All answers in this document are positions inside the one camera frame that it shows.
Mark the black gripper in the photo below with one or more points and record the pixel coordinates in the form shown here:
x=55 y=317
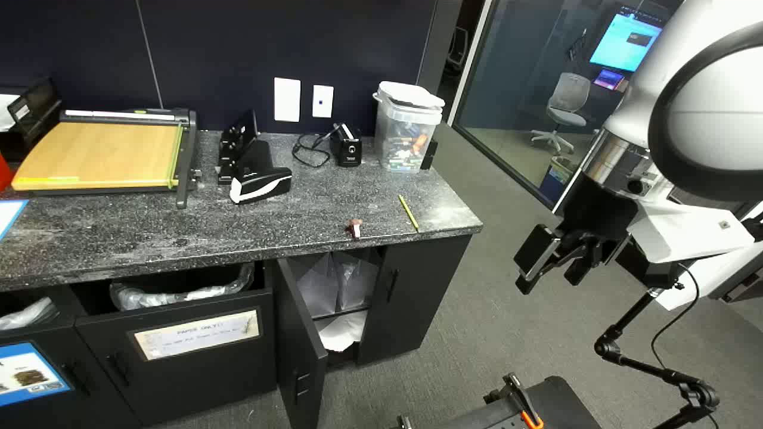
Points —
x=597 y=211

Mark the black cupboard door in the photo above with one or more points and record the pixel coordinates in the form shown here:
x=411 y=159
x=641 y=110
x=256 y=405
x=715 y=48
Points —
x=298 y=341
x=419 y=295

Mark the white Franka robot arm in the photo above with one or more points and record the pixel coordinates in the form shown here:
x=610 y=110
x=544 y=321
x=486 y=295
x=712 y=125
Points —
x=700 y=103

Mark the black cabinet door blue label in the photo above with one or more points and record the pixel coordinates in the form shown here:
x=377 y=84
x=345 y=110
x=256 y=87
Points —
x=86 y=396

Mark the black and orange clamp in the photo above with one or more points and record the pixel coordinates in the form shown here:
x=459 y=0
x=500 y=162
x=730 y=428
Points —
x=521 y=401

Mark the grey office chair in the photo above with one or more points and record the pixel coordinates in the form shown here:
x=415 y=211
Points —
x=566 y=103

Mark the yellow pencil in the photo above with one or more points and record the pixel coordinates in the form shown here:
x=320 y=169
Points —
x=409 y=212

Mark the clear plastic container with lid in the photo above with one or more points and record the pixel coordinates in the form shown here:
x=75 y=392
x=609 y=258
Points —
x=405 y=128

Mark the lit computer monitor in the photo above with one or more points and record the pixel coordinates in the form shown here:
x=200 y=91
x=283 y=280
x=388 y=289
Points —
x=626 y=43

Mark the white trash bag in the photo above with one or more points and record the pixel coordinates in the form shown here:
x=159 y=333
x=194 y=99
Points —
x=337 y=286

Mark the black electric pencil sharpener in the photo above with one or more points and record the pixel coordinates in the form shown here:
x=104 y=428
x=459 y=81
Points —
x=346 y=147

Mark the black and white stapler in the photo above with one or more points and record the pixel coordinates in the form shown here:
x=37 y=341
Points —
x=258 y=183

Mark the black hole punch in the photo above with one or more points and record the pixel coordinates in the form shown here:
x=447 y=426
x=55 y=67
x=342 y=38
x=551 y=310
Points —
x=236 y=144

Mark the black cabinet with granite counter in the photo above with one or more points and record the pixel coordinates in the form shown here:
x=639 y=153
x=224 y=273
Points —
x=199 y=230

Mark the white paper label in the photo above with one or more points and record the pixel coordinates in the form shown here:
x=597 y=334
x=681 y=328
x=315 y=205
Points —
x=196 y=334

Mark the clear trash bag liner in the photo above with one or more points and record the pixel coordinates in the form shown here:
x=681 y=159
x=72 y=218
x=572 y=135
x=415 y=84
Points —
x=24 y=312
x=174 y=295

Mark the black bin drawer front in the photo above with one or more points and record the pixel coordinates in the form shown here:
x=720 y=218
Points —
x=181 y=383

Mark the wooden paper cutter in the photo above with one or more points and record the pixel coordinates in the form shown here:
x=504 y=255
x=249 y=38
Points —
x=99 y=155

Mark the blue picture label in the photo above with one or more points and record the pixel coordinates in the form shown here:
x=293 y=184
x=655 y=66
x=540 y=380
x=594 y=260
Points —
x=27 y=373

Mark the black label printer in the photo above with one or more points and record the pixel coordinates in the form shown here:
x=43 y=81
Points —
x=31 y=115

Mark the blue paper sheet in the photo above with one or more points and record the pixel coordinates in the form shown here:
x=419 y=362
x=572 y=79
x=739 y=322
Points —
x=11 y=215

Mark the red object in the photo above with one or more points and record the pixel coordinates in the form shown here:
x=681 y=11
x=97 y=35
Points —
x=2 y=173

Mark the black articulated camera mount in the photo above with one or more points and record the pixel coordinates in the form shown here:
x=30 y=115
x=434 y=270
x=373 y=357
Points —
x=634 y=366

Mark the white glass door frame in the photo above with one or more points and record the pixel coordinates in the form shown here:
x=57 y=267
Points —
x=470 y=61

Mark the small white wall plate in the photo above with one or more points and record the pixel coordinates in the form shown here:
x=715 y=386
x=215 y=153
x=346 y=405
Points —
x=323 y=102

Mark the large white wall plate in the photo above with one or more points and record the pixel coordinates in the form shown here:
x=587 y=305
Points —
x=287 y=99

